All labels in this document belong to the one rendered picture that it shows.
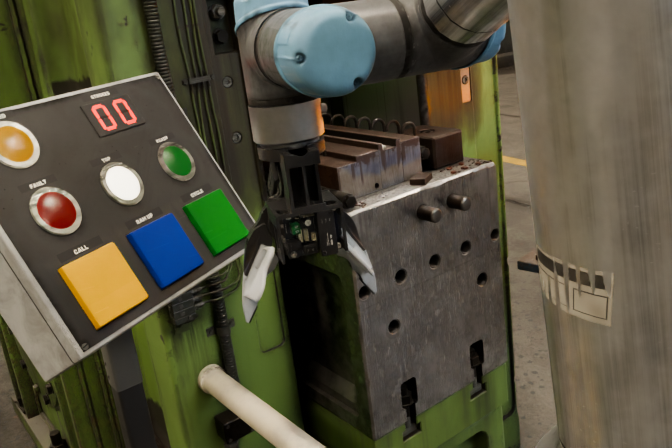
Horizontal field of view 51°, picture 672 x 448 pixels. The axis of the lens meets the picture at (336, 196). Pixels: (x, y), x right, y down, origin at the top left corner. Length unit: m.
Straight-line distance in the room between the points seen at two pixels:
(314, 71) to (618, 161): 0.35
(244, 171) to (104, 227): 0.51
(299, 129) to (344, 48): 0.14
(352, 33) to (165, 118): 0.45
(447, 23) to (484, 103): 1.10
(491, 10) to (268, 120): 0.25
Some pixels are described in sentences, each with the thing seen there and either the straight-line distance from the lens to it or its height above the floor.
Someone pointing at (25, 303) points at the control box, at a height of 1.01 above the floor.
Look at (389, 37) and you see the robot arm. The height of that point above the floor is 1.24.
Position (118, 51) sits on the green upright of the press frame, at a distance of 1.19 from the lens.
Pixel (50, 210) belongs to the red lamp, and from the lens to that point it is 0.81.
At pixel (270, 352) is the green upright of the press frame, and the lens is 1.42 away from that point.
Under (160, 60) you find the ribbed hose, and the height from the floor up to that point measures 1.20.
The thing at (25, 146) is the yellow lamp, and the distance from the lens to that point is 0.84.
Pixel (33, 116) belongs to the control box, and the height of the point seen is 1.18.
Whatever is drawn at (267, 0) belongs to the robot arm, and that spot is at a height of 1.28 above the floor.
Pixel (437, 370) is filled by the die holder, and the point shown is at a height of 0.54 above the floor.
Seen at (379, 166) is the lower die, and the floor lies 0.96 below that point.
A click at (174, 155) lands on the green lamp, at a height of 1.10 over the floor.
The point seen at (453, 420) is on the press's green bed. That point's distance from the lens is 1.54.
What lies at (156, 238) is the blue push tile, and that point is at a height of 1.03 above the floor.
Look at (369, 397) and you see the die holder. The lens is 1.34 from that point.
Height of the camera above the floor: 1.28
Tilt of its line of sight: 16 degrees down
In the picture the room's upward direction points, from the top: 7 degrees counter-clockwise
